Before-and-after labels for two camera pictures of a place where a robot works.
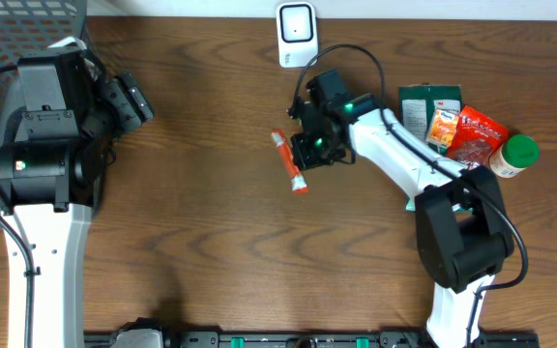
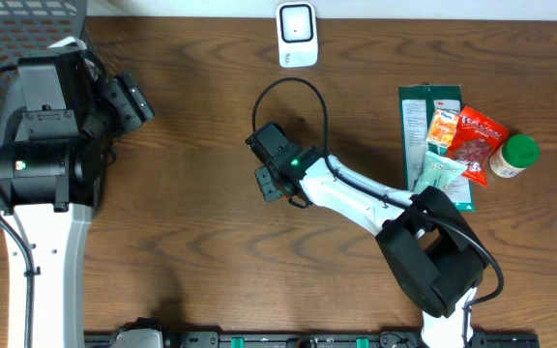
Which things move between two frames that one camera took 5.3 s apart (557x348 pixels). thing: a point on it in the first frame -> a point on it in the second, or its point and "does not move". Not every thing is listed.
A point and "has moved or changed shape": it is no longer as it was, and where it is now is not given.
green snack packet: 411,203 has moved or changed shape
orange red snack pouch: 476,138 does not move
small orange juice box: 445,116 does not move
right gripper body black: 314,150 -> 265,179
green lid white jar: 515,155 does not move
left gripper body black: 128,102 does not move
